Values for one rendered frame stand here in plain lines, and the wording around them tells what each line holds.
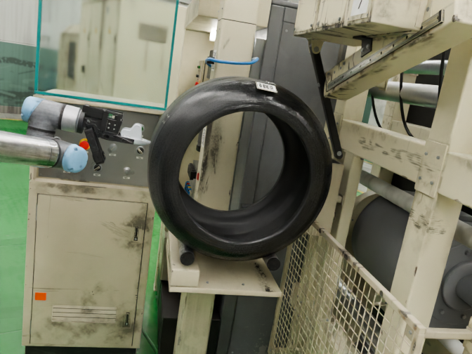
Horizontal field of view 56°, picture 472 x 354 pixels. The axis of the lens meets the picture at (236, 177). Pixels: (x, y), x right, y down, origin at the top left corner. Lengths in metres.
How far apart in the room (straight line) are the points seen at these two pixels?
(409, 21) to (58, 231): 1.65
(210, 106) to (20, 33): 9.15
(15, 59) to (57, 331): 8.28
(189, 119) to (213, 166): 0.47
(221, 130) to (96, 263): 0.91
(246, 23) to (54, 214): 1.17
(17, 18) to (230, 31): 8.81
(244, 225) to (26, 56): 8.91
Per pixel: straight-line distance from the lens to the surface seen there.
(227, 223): 1.64
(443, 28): 1.14
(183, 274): 1.43
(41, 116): 1.37
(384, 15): 1.16
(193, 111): 1.27
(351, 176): 1.81
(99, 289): 2.26
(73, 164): 1.26
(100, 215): 2.11
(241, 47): 1.67
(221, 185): 1.72
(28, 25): 10.32
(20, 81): 10.26
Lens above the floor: 1.47
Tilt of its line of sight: 13 degrees down
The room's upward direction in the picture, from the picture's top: 9 degrees clockwise
